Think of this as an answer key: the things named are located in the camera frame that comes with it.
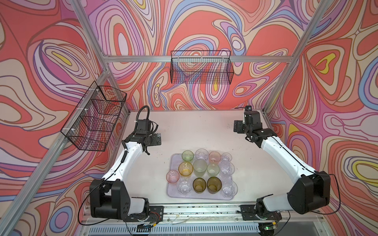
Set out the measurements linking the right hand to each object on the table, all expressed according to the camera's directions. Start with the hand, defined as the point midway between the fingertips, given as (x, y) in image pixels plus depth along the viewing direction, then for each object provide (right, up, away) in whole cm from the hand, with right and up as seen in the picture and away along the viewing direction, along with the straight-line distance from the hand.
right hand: (243, 126), depth 84 cm
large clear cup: (-9, -35, -4) cm, 36 cm away
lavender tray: (-41, -22, +7) cm, 47 cm away
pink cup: (-41, -29, -1) cm, 50 cm away
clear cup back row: (-34, -34, -2) cm, 48 cm away
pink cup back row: (-16, -20, +7) cm, 26 cm away
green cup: (-33, -18, +5) cm, 38 cm away
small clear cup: (-9, -19, +4) cm, 21 cm away
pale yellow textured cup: (-25, -24, +2) cm, 35 cm away
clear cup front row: (-24, -18, +7) cm, 30 cm away
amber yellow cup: (-34, -25, +2) cm, 42 cm away
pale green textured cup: (-17, -27, +4) cm, 32 cm away
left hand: (-53, -7, +1) cm, 53 cm away
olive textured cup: (-26, -33, -3) cm, 42 cm away
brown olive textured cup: (-17, -33, -2) cm, 38 cm away
